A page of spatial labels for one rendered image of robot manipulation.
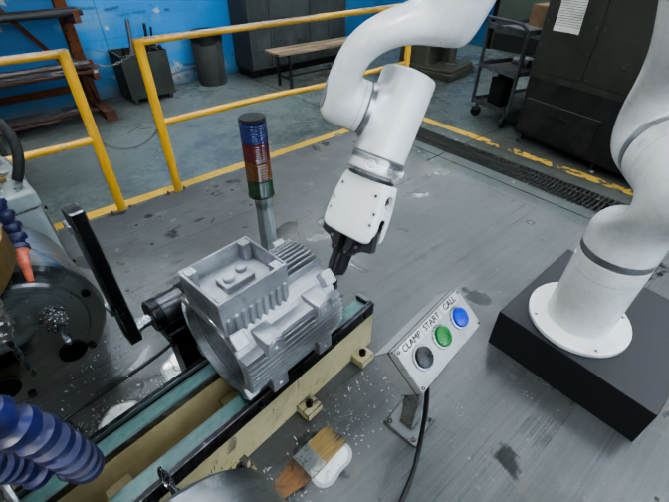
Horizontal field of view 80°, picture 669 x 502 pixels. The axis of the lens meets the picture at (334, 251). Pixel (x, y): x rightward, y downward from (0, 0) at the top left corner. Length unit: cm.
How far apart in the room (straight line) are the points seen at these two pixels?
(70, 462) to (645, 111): 76
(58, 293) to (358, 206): 48
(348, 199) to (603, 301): 49
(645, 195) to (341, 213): 42
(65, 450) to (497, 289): 100
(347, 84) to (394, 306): 59
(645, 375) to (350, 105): 71
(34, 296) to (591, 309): 92
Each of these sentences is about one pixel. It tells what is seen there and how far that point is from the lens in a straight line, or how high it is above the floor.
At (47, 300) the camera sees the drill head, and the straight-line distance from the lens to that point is 75.
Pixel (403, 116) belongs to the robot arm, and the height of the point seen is 132.
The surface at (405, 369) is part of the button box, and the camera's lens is 57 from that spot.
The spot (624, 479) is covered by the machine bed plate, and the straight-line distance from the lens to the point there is 92.
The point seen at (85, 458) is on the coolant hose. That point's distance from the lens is 31.
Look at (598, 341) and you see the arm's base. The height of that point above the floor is 91.
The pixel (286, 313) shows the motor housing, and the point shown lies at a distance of 63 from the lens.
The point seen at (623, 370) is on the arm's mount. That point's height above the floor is 90.
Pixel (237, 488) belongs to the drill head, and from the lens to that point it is 43.
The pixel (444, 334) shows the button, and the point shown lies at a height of 107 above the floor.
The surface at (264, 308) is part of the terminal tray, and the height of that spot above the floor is 109.
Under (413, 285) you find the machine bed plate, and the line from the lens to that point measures 108.
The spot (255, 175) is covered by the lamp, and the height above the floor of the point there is 109.
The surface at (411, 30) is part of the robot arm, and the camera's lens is 57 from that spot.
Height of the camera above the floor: 153
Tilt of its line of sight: 38 degrees down
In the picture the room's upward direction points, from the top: straight up
